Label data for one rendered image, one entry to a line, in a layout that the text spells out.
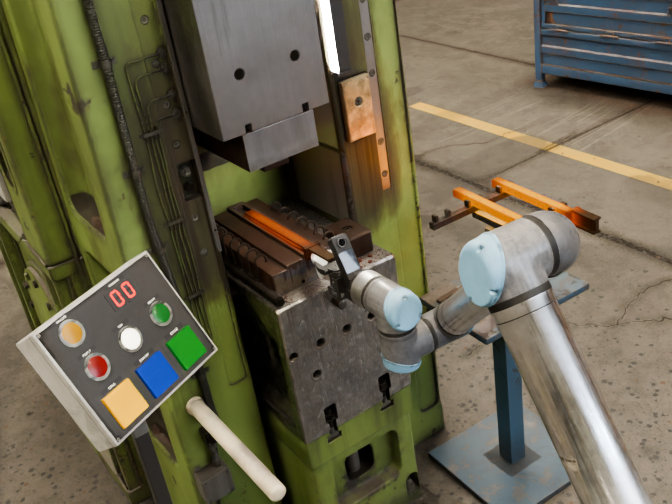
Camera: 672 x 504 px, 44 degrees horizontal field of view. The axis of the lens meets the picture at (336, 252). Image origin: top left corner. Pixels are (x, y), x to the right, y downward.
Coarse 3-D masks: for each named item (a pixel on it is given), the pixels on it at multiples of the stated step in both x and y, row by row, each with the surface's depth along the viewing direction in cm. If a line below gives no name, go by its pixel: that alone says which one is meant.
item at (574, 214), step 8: (496, 184) 248; (504, 184) 246; (512, 184) 245; (512, 192) 243; (520, 192) 240; (528, 192) 239; (528, 200) 238; (536, 200) 235; (544, 200) 234; (552, 200) 233; (544, 208) 233; (560, 208) 228; (568, 208) 228; (576, 208) 225; (568, 216) 224; (576, 216) 224; (584, 216) 220; (592, 216) 220; (576, 224) 225; (584, 224) 223; (592, 224) 220; (592, 232) 220
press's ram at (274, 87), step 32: (192, 0) 176; (224, 0) 181; (256, 0) 185; (288, 0) 189; (192, 32) 182; (224, 32) 183; (256, 32) 187; (288, 32) 192; (192, 64) 189; (224, 64) 186; (256, 64) 190; (288, 64) 195; (320, 64) 200; (192, 96) 196; (224, 96) 188; (256, 96) 193; (288, 96) 198; (320, 96) 203; (224, 128) 191; (256, 128) 196
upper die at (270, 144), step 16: (304, 112) 202; (192, 128) 218; (272, 128) 198; (288, 128) 201; (304, 128) 203; (208, 144) 214; (224, 144) 205; (240, 144) 197; (256, 144) 197; (272, 144) 200; (288, 144) 202; (304, 144) 205; (240, 160) 201; (256, 160) 199; (272, 160) 201
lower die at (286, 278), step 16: (256, 208) 246; (224, 224) 241; (240, 224) 239; (256, 224) 235; (288, 224) 234; (224, 240) 234; (256, 240) 229; (272, 240) 228; (320, 240) 223; (272, 256) 220; (288, 256) 219; (304, 256) 217; (272, 272) 215; (288, 272) 215; (304, 272) 218; (272, 288) 216; (288, 288) 217
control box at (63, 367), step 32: (96, 288) 175; (160, 288) 186; (64, 320) 168; (96, 320) 173; (128, 320) 178; (192, 320) 189; (32, 352) 166; (64, 352) 166; (96, 352) 171; (128, 352) 176; (64, 384) 166; (96, 384) 168; (96, 416) 166; (96, 448) 172
